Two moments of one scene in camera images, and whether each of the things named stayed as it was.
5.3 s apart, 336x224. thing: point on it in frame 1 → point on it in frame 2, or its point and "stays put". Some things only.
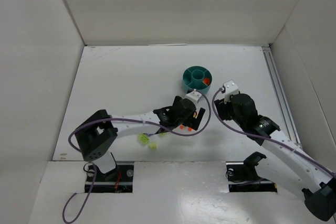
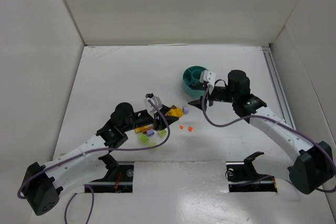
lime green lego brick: (143, 138) stays put
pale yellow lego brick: (153, 146) stays put
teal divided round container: (198, 77) stays put
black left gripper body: (196, 118) → (159, 117)
